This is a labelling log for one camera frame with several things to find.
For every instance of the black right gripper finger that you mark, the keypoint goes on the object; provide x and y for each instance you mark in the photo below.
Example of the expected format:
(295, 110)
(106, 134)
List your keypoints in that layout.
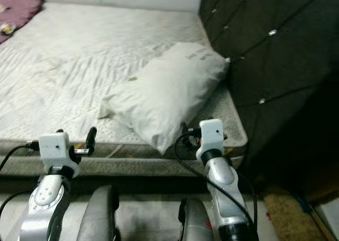
(184, 128)

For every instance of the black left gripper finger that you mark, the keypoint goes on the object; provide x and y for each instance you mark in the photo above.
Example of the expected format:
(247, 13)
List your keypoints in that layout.
(92, 137)
(59, 131)

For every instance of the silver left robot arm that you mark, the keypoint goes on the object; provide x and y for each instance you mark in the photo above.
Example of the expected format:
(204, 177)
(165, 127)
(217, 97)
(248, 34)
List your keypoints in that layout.
(45, 204)

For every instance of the white pillow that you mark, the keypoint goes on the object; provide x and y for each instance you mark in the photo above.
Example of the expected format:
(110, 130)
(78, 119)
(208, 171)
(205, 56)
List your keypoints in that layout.
(164, 92)

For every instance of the robot left leg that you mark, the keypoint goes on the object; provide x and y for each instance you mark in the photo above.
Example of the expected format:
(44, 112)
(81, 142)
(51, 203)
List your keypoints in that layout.
(98, 214)

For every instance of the robot leg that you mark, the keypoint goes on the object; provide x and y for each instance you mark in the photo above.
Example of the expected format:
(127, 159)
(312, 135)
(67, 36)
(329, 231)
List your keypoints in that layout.
(98, 214)
(196, 222)

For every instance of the white quilted mattress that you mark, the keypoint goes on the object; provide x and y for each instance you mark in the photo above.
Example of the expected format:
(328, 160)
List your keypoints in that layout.
(74, 66)

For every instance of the robot right leg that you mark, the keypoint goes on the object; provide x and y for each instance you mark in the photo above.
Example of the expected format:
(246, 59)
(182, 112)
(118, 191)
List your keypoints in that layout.
(196, 222)

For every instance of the dark tufted headboard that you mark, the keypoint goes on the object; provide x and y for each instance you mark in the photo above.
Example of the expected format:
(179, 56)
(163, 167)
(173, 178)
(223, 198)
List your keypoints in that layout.
(275, 66)

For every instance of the brown rug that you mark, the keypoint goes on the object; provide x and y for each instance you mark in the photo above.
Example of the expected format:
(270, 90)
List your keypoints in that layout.
(286, 220)

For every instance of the purple duck print blanket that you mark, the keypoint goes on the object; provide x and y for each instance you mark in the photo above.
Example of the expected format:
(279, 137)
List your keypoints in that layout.
(16, 8)

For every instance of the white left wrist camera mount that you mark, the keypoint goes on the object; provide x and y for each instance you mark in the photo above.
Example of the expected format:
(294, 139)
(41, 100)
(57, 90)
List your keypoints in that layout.
(55, 148)

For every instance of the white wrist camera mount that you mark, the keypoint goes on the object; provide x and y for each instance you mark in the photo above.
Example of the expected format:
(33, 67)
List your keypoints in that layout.
(55, 148)
(212, 135)

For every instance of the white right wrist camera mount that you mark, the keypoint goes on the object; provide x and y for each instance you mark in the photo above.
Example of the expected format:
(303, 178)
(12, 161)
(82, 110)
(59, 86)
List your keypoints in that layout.
(212, 135)

